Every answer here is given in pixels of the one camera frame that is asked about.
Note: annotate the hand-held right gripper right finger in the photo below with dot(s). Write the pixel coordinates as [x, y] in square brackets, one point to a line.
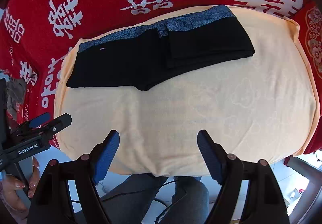
[210, 156]

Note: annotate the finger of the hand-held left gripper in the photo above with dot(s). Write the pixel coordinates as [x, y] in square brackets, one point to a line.
[39, 120]
[59, 123]

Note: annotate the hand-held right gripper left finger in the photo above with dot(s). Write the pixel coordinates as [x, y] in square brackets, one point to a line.
[105, 156]

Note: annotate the black pants with blue trim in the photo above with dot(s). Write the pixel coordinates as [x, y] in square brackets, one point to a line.
[125, 68]

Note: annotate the person's left hand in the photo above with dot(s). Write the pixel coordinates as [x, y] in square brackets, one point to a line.
[13, 196]

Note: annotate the grey-brown crumpled cloth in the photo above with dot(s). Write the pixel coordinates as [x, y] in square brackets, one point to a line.
[16, 95]

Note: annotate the person's right leg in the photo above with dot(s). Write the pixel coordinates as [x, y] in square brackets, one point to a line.
[190, 198]

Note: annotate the person's leg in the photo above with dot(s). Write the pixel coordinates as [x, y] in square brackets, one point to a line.
[135, 196]
[190, 198]

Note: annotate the person's legs in jeans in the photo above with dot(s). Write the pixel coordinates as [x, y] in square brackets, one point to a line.
[168, 182]

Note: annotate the person's left leg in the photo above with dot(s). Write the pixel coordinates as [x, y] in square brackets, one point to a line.
[135, 196]

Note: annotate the cream towel blanket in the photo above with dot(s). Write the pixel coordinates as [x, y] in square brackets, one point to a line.
[201, 103]

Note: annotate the red embroidered satin quilt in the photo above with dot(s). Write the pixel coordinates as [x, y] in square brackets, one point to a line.
[313, 37]

